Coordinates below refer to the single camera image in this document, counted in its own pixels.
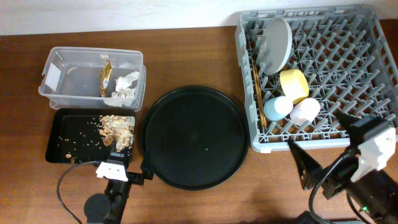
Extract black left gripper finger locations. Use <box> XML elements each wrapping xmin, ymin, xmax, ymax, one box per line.
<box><xmin>108</xmin><ymin>141</ymin><xmax>132</xmax><ymax>162</ymax></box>
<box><xmin>140</xmin><ymin>150</ymin><xmax>154</xmax><ymax>180</ymax></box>

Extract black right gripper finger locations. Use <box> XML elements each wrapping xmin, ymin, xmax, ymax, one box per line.
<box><xmin>335</xmin><ymin>112</ymin><xmax>361</xmax><ymax>143</ymax></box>
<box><xmin>287</xmin><ymin>139</ymin><xmax>323</xmax><ymax>190</ymax></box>

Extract food scraps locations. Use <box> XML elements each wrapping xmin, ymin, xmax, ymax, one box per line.
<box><xmin>99</xmin><ymin>114</ymin><xmax>136</xmax><ymax>147</ymax></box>

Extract pink cup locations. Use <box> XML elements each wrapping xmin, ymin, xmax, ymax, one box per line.
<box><xmin>289</xmin><ymin>98</ymin><xmax>320</xmax><ymax>126</ymax></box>

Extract white tissue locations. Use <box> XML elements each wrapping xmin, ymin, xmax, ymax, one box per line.
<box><xmin>104</xmin><ymin>71</ymin><xmax>139</xmax><ymax>107</ymax></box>

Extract yellow bowl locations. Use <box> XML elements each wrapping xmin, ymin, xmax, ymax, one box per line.
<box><xmin>280</xmin><ymin>69</ymin><xmax>309</xmax><ymax>105</ymax></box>

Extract light blue plastic cup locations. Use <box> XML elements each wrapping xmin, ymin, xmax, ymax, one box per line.
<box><xmin>264</xmin><ymin>96</ymin><xmax>294</xmax><ymax>121</ymax></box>

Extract gold brown snack wrapper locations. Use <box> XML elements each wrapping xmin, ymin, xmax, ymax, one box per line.
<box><xmin>100</xmin><ymin>59</ymin><xmax>113</xmax><ymax>97</ymax></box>

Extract wooden chopstick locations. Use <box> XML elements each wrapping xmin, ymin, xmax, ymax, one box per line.
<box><xmin>254</xmin><ymin>67</ymin><xmax>267</xmax><ymax>129</ymax></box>
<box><xmin>252</xmin><ymin>64</ymin><xmax>266</xmax><ymax>128</ymax></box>

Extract grey round plate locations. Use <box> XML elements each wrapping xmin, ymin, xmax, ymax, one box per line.
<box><xmin>259</xmin><ymin>18</ymin><xmax>292</xmax><ymax>75</ymax></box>

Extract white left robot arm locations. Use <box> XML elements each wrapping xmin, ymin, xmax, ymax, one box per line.
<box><xmin>56</xmin><ymin>143</ymin><xmax>154</xmax><ymax>223</ymax></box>

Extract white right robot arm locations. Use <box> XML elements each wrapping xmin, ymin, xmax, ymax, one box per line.
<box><xmin>287</xmin><ymin>113</ymin><xmax>397</xmax><ymax>223</ymax></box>

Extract grey dishwasher rack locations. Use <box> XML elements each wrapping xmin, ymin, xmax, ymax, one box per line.
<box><xmin>235</xmin><ymin>5</ymin><xmax>397</xmax><ymax>153</ymax></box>

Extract black rectangular tray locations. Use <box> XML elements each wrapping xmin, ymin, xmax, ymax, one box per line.
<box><xmin>45</xmin><ymin>108</ymin><xmax>136</xmax><ymax>164</ymax></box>

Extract round black serving tray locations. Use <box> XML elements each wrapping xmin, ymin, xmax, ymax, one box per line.
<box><xmin>139</xmin><ymin>86</ymin><xmax>250</xmax><ymax>191</ymax></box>

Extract clear plastic bin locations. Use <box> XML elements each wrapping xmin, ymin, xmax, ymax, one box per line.
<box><xmin>39</xmin><ymin>47</ymin><xmax>146</xmax><ymax>111</ymax></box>

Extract white label on bin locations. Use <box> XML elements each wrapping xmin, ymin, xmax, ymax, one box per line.
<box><xmin>45</xmin><ymin>63</ymin><xmax>61</xmax><ymax>91</ymax></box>

